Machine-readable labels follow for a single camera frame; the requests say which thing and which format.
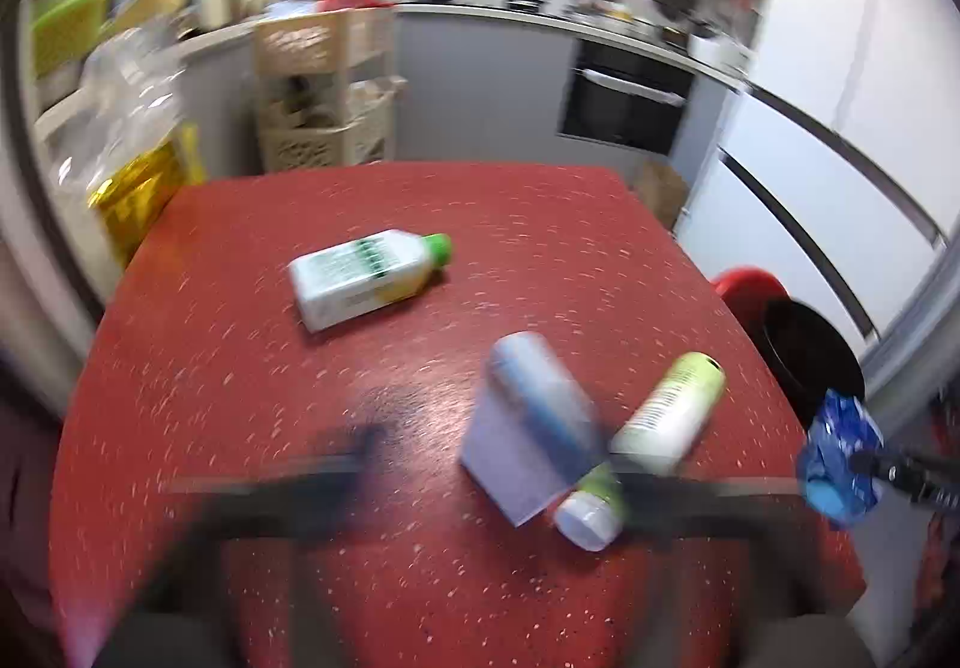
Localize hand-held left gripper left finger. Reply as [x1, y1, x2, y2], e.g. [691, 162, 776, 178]
[96, 424, 392, 668]

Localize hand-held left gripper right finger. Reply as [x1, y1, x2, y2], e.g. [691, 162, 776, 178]
[606, 464, 852, 668]

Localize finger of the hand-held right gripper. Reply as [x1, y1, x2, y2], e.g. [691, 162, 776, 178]
[850, 448, 960, 513]

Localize blue snack wrapper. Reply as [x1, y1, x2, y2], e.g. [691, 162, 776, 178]
[795, 389, 887, 528]

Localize light green bottle white cap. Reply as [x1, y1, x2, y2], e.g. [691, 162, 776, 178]
[553, 351, 728, 554]

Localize black trash bin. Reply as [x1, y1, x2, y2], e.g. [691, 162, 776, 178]
[760, 298, 869, 430]

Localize blue and white tissue packet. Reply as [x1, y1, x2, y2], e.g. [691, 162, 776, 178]
[458, 330, 603, 528]

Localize white bottle with green cap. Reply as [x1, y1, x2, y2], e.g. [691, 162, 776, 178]
[288, 228, 455, 333]

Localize red stool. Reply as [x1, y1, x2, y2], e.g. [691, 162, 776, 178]
[708, 266, 790, 340]

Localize cardboard box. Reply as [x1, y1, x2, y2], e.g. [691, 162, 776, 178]
[633, 158, 692, 231]

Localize gold foil bag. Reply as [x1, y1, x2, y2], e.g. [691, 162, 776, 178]
[88, 123, 208, 265]

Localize beige storage cart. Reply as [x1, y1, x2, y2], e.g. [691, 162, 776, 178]
[253, 8, 407, 173]

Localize grey lower cabinets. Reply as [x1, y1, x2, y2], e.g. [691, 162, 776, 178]
[393, 11, 579, 163]

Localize black built-in oven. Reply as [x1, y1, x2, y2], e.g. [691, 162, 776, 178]
[556, 33, 698, 158]

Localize white refrigerator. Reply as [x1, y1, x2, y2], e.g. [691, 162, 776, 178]
[670, 0, 960, 373]

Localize clear plastic bag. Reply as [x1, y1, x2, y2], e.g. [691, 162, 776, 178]
[43, 26, 190, 205]

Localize white rice cooker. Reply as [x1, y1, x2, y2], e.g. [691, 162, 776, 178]
[689, 33, 752, 78]

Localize green plastic basket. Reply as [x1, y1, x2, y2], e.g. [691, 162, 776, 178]
[29, 0, 122, 78]

